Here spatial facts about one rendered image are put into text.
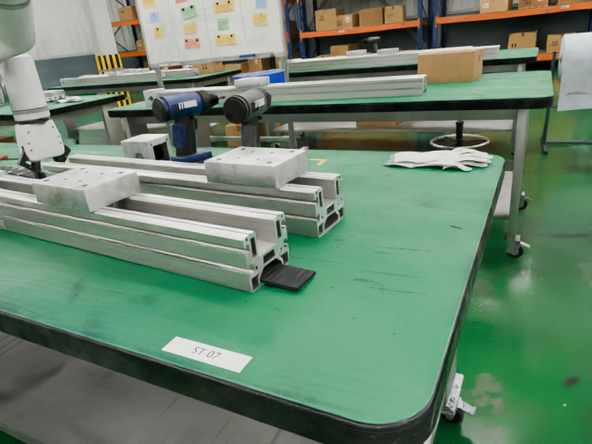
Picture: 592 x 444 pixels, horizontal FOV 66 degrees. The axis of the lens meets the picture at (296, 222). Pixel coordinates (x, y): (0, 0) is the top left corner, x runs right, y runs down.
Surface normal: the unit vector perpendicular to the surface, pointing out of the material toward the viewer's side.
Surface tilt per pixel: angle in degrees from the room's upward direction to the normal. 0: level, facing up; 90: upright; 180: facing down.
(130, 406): 0
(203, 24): 90
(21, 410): 0
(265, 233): 90
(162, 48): 90
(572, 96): 89
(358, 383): 0
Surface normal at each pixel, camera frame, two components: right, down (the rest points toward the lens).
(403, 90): -0.43, 0.39
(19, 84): 0.49, 0.30
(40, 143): 0.82, 0.18
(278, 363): -0.10, -0.92
